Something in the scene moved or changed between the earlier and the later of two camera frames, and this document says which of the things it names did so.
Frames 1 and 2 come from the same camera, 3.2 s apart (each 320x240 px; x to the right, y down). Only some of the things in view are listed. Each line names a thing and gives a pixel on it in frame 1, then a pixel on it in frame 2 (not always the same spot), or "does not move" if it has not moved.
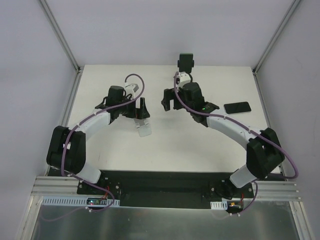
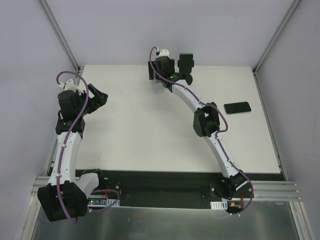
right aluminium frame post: x=274 y=37 does not move
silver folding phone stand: x=143 y=127 → x=156 y=82
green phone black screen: x=186 y=62 does not move
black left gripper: x=136 y=112 → x=92 y=97
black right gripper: x=171 y=100 → x=151 y=71
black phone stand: x=185 y=63 does not move
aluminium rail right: x=275 y=191 does not move
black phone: x=237 y=108 does not move
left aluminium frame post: x=79 y=69 does not move
